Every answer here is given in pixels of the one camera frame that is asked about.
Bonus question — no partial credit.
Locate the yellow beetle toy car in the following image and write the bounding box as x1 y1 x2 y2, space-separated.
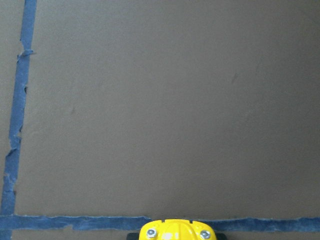
126 219 227 240

